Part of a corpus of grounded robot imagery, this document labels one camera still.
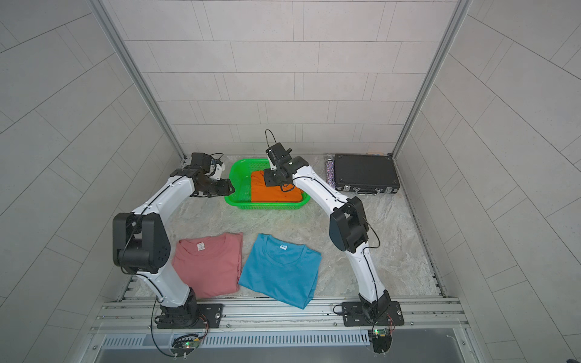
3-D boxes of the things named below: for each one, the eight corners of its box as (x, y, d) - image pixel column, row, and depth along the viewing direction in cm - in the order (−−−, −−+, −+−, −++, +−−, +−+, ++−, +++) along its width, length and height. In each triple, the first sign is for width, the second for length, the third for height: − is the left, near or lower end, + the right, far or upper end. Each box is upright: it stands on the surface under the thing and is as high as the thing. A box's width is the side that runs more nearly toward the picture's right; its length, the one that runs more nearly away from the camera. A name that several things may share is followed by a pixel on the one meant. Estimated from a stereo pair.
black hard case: (336, 194, 103) (338, 187, 99) (332, 161, 117) (334, 153, 112) (398, 195, 103) (402, 187, 99) (387, 161, 117) (390, 153, 112)
